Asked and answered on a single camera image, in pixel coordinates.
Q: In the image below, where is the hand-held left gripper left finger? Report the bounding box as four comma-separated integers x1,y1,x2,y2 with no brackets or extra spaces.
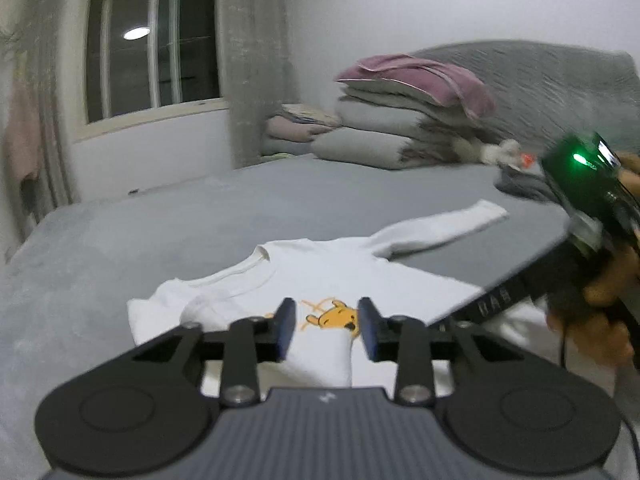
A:
131,298,298,408

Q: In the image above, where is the thin light grey quilt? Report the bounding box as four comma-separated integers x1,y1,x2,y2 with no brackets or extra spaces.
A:
342,80,451,109

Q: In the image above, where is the grey bed blanket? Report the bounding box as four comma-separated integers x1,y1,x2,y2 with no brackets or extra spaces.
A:
0,152,640,480

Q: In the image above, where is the grey folded blanket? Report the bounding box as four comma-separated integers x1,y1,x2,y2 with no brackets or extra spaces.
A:
260,137,316,159

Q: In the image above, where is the person's right hand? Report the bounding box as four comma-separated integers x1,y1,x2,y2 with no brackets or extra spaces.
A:
547,237,640,367

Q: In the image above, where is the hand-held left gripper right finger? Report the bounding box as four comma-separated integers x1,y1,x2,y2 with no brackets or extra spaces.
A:
357,297,525,408

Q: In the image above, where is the window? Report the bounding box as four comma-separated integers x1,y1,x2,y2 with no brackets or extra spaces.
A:
75,0,231,141

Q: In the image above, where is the white printed sweatshirt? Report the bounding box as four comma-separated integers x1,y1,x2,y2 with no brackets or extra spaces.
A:
127,199,556,391

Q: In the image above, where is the pink hanging garment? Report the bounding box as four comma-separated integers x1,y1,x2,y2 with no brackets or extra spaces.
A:
5,60,43,181

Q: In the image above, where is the grey star curtain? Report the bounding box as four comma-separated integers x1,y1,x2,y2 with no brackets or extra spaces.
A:
222,0,301,168
25,0,83,221

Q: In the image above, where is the pink quilt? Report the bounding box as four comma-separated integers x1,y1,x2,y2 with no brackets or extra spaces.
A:
335,54,496,121

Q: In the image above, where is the white plush toy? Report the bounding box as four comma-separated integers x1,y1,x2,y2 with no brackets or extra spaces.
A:
452,137,535,168

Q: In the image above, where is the grey headboard cover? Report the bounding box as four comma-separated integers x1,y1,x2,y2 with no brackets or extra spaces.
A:
410,40,640,161

